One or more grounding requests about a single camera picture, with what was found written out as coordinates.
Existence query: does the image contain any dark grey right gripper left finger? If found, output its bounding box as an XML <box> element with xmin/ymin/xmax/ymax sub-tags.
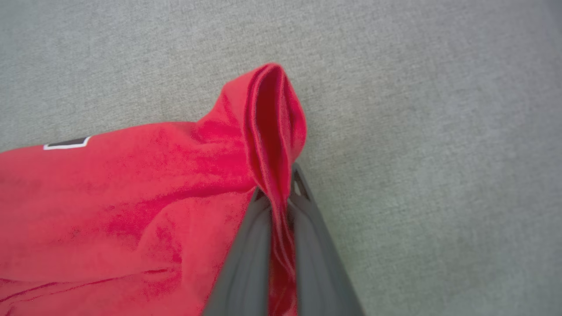
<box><xmin>203</xmin><ymin>189</ymin><xmax>275</xmax><ymax>316</ymax></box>

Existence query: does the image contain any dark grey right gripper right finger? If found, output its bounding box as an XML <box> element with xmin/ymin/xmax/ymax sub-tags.
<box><xmin>285</xmin><ymin>163</ymin><xmax>366</xmax><ymax>316</ymax></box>

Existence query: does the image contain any red and white basketball jersey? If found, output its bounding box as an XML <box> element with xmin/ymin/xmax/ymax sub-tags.
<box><xmin>0</xmin><ymin>62</ymin><xmax>308</xmax><ymax>316</ymax></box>

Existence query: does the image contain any grey fabric sofa cushion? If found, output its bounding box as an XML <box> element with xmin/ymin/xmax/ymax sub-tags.
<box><xmin>0</xmin><ymin>0</ymin><xmax>562</xmax><ymax>316</ymax></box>

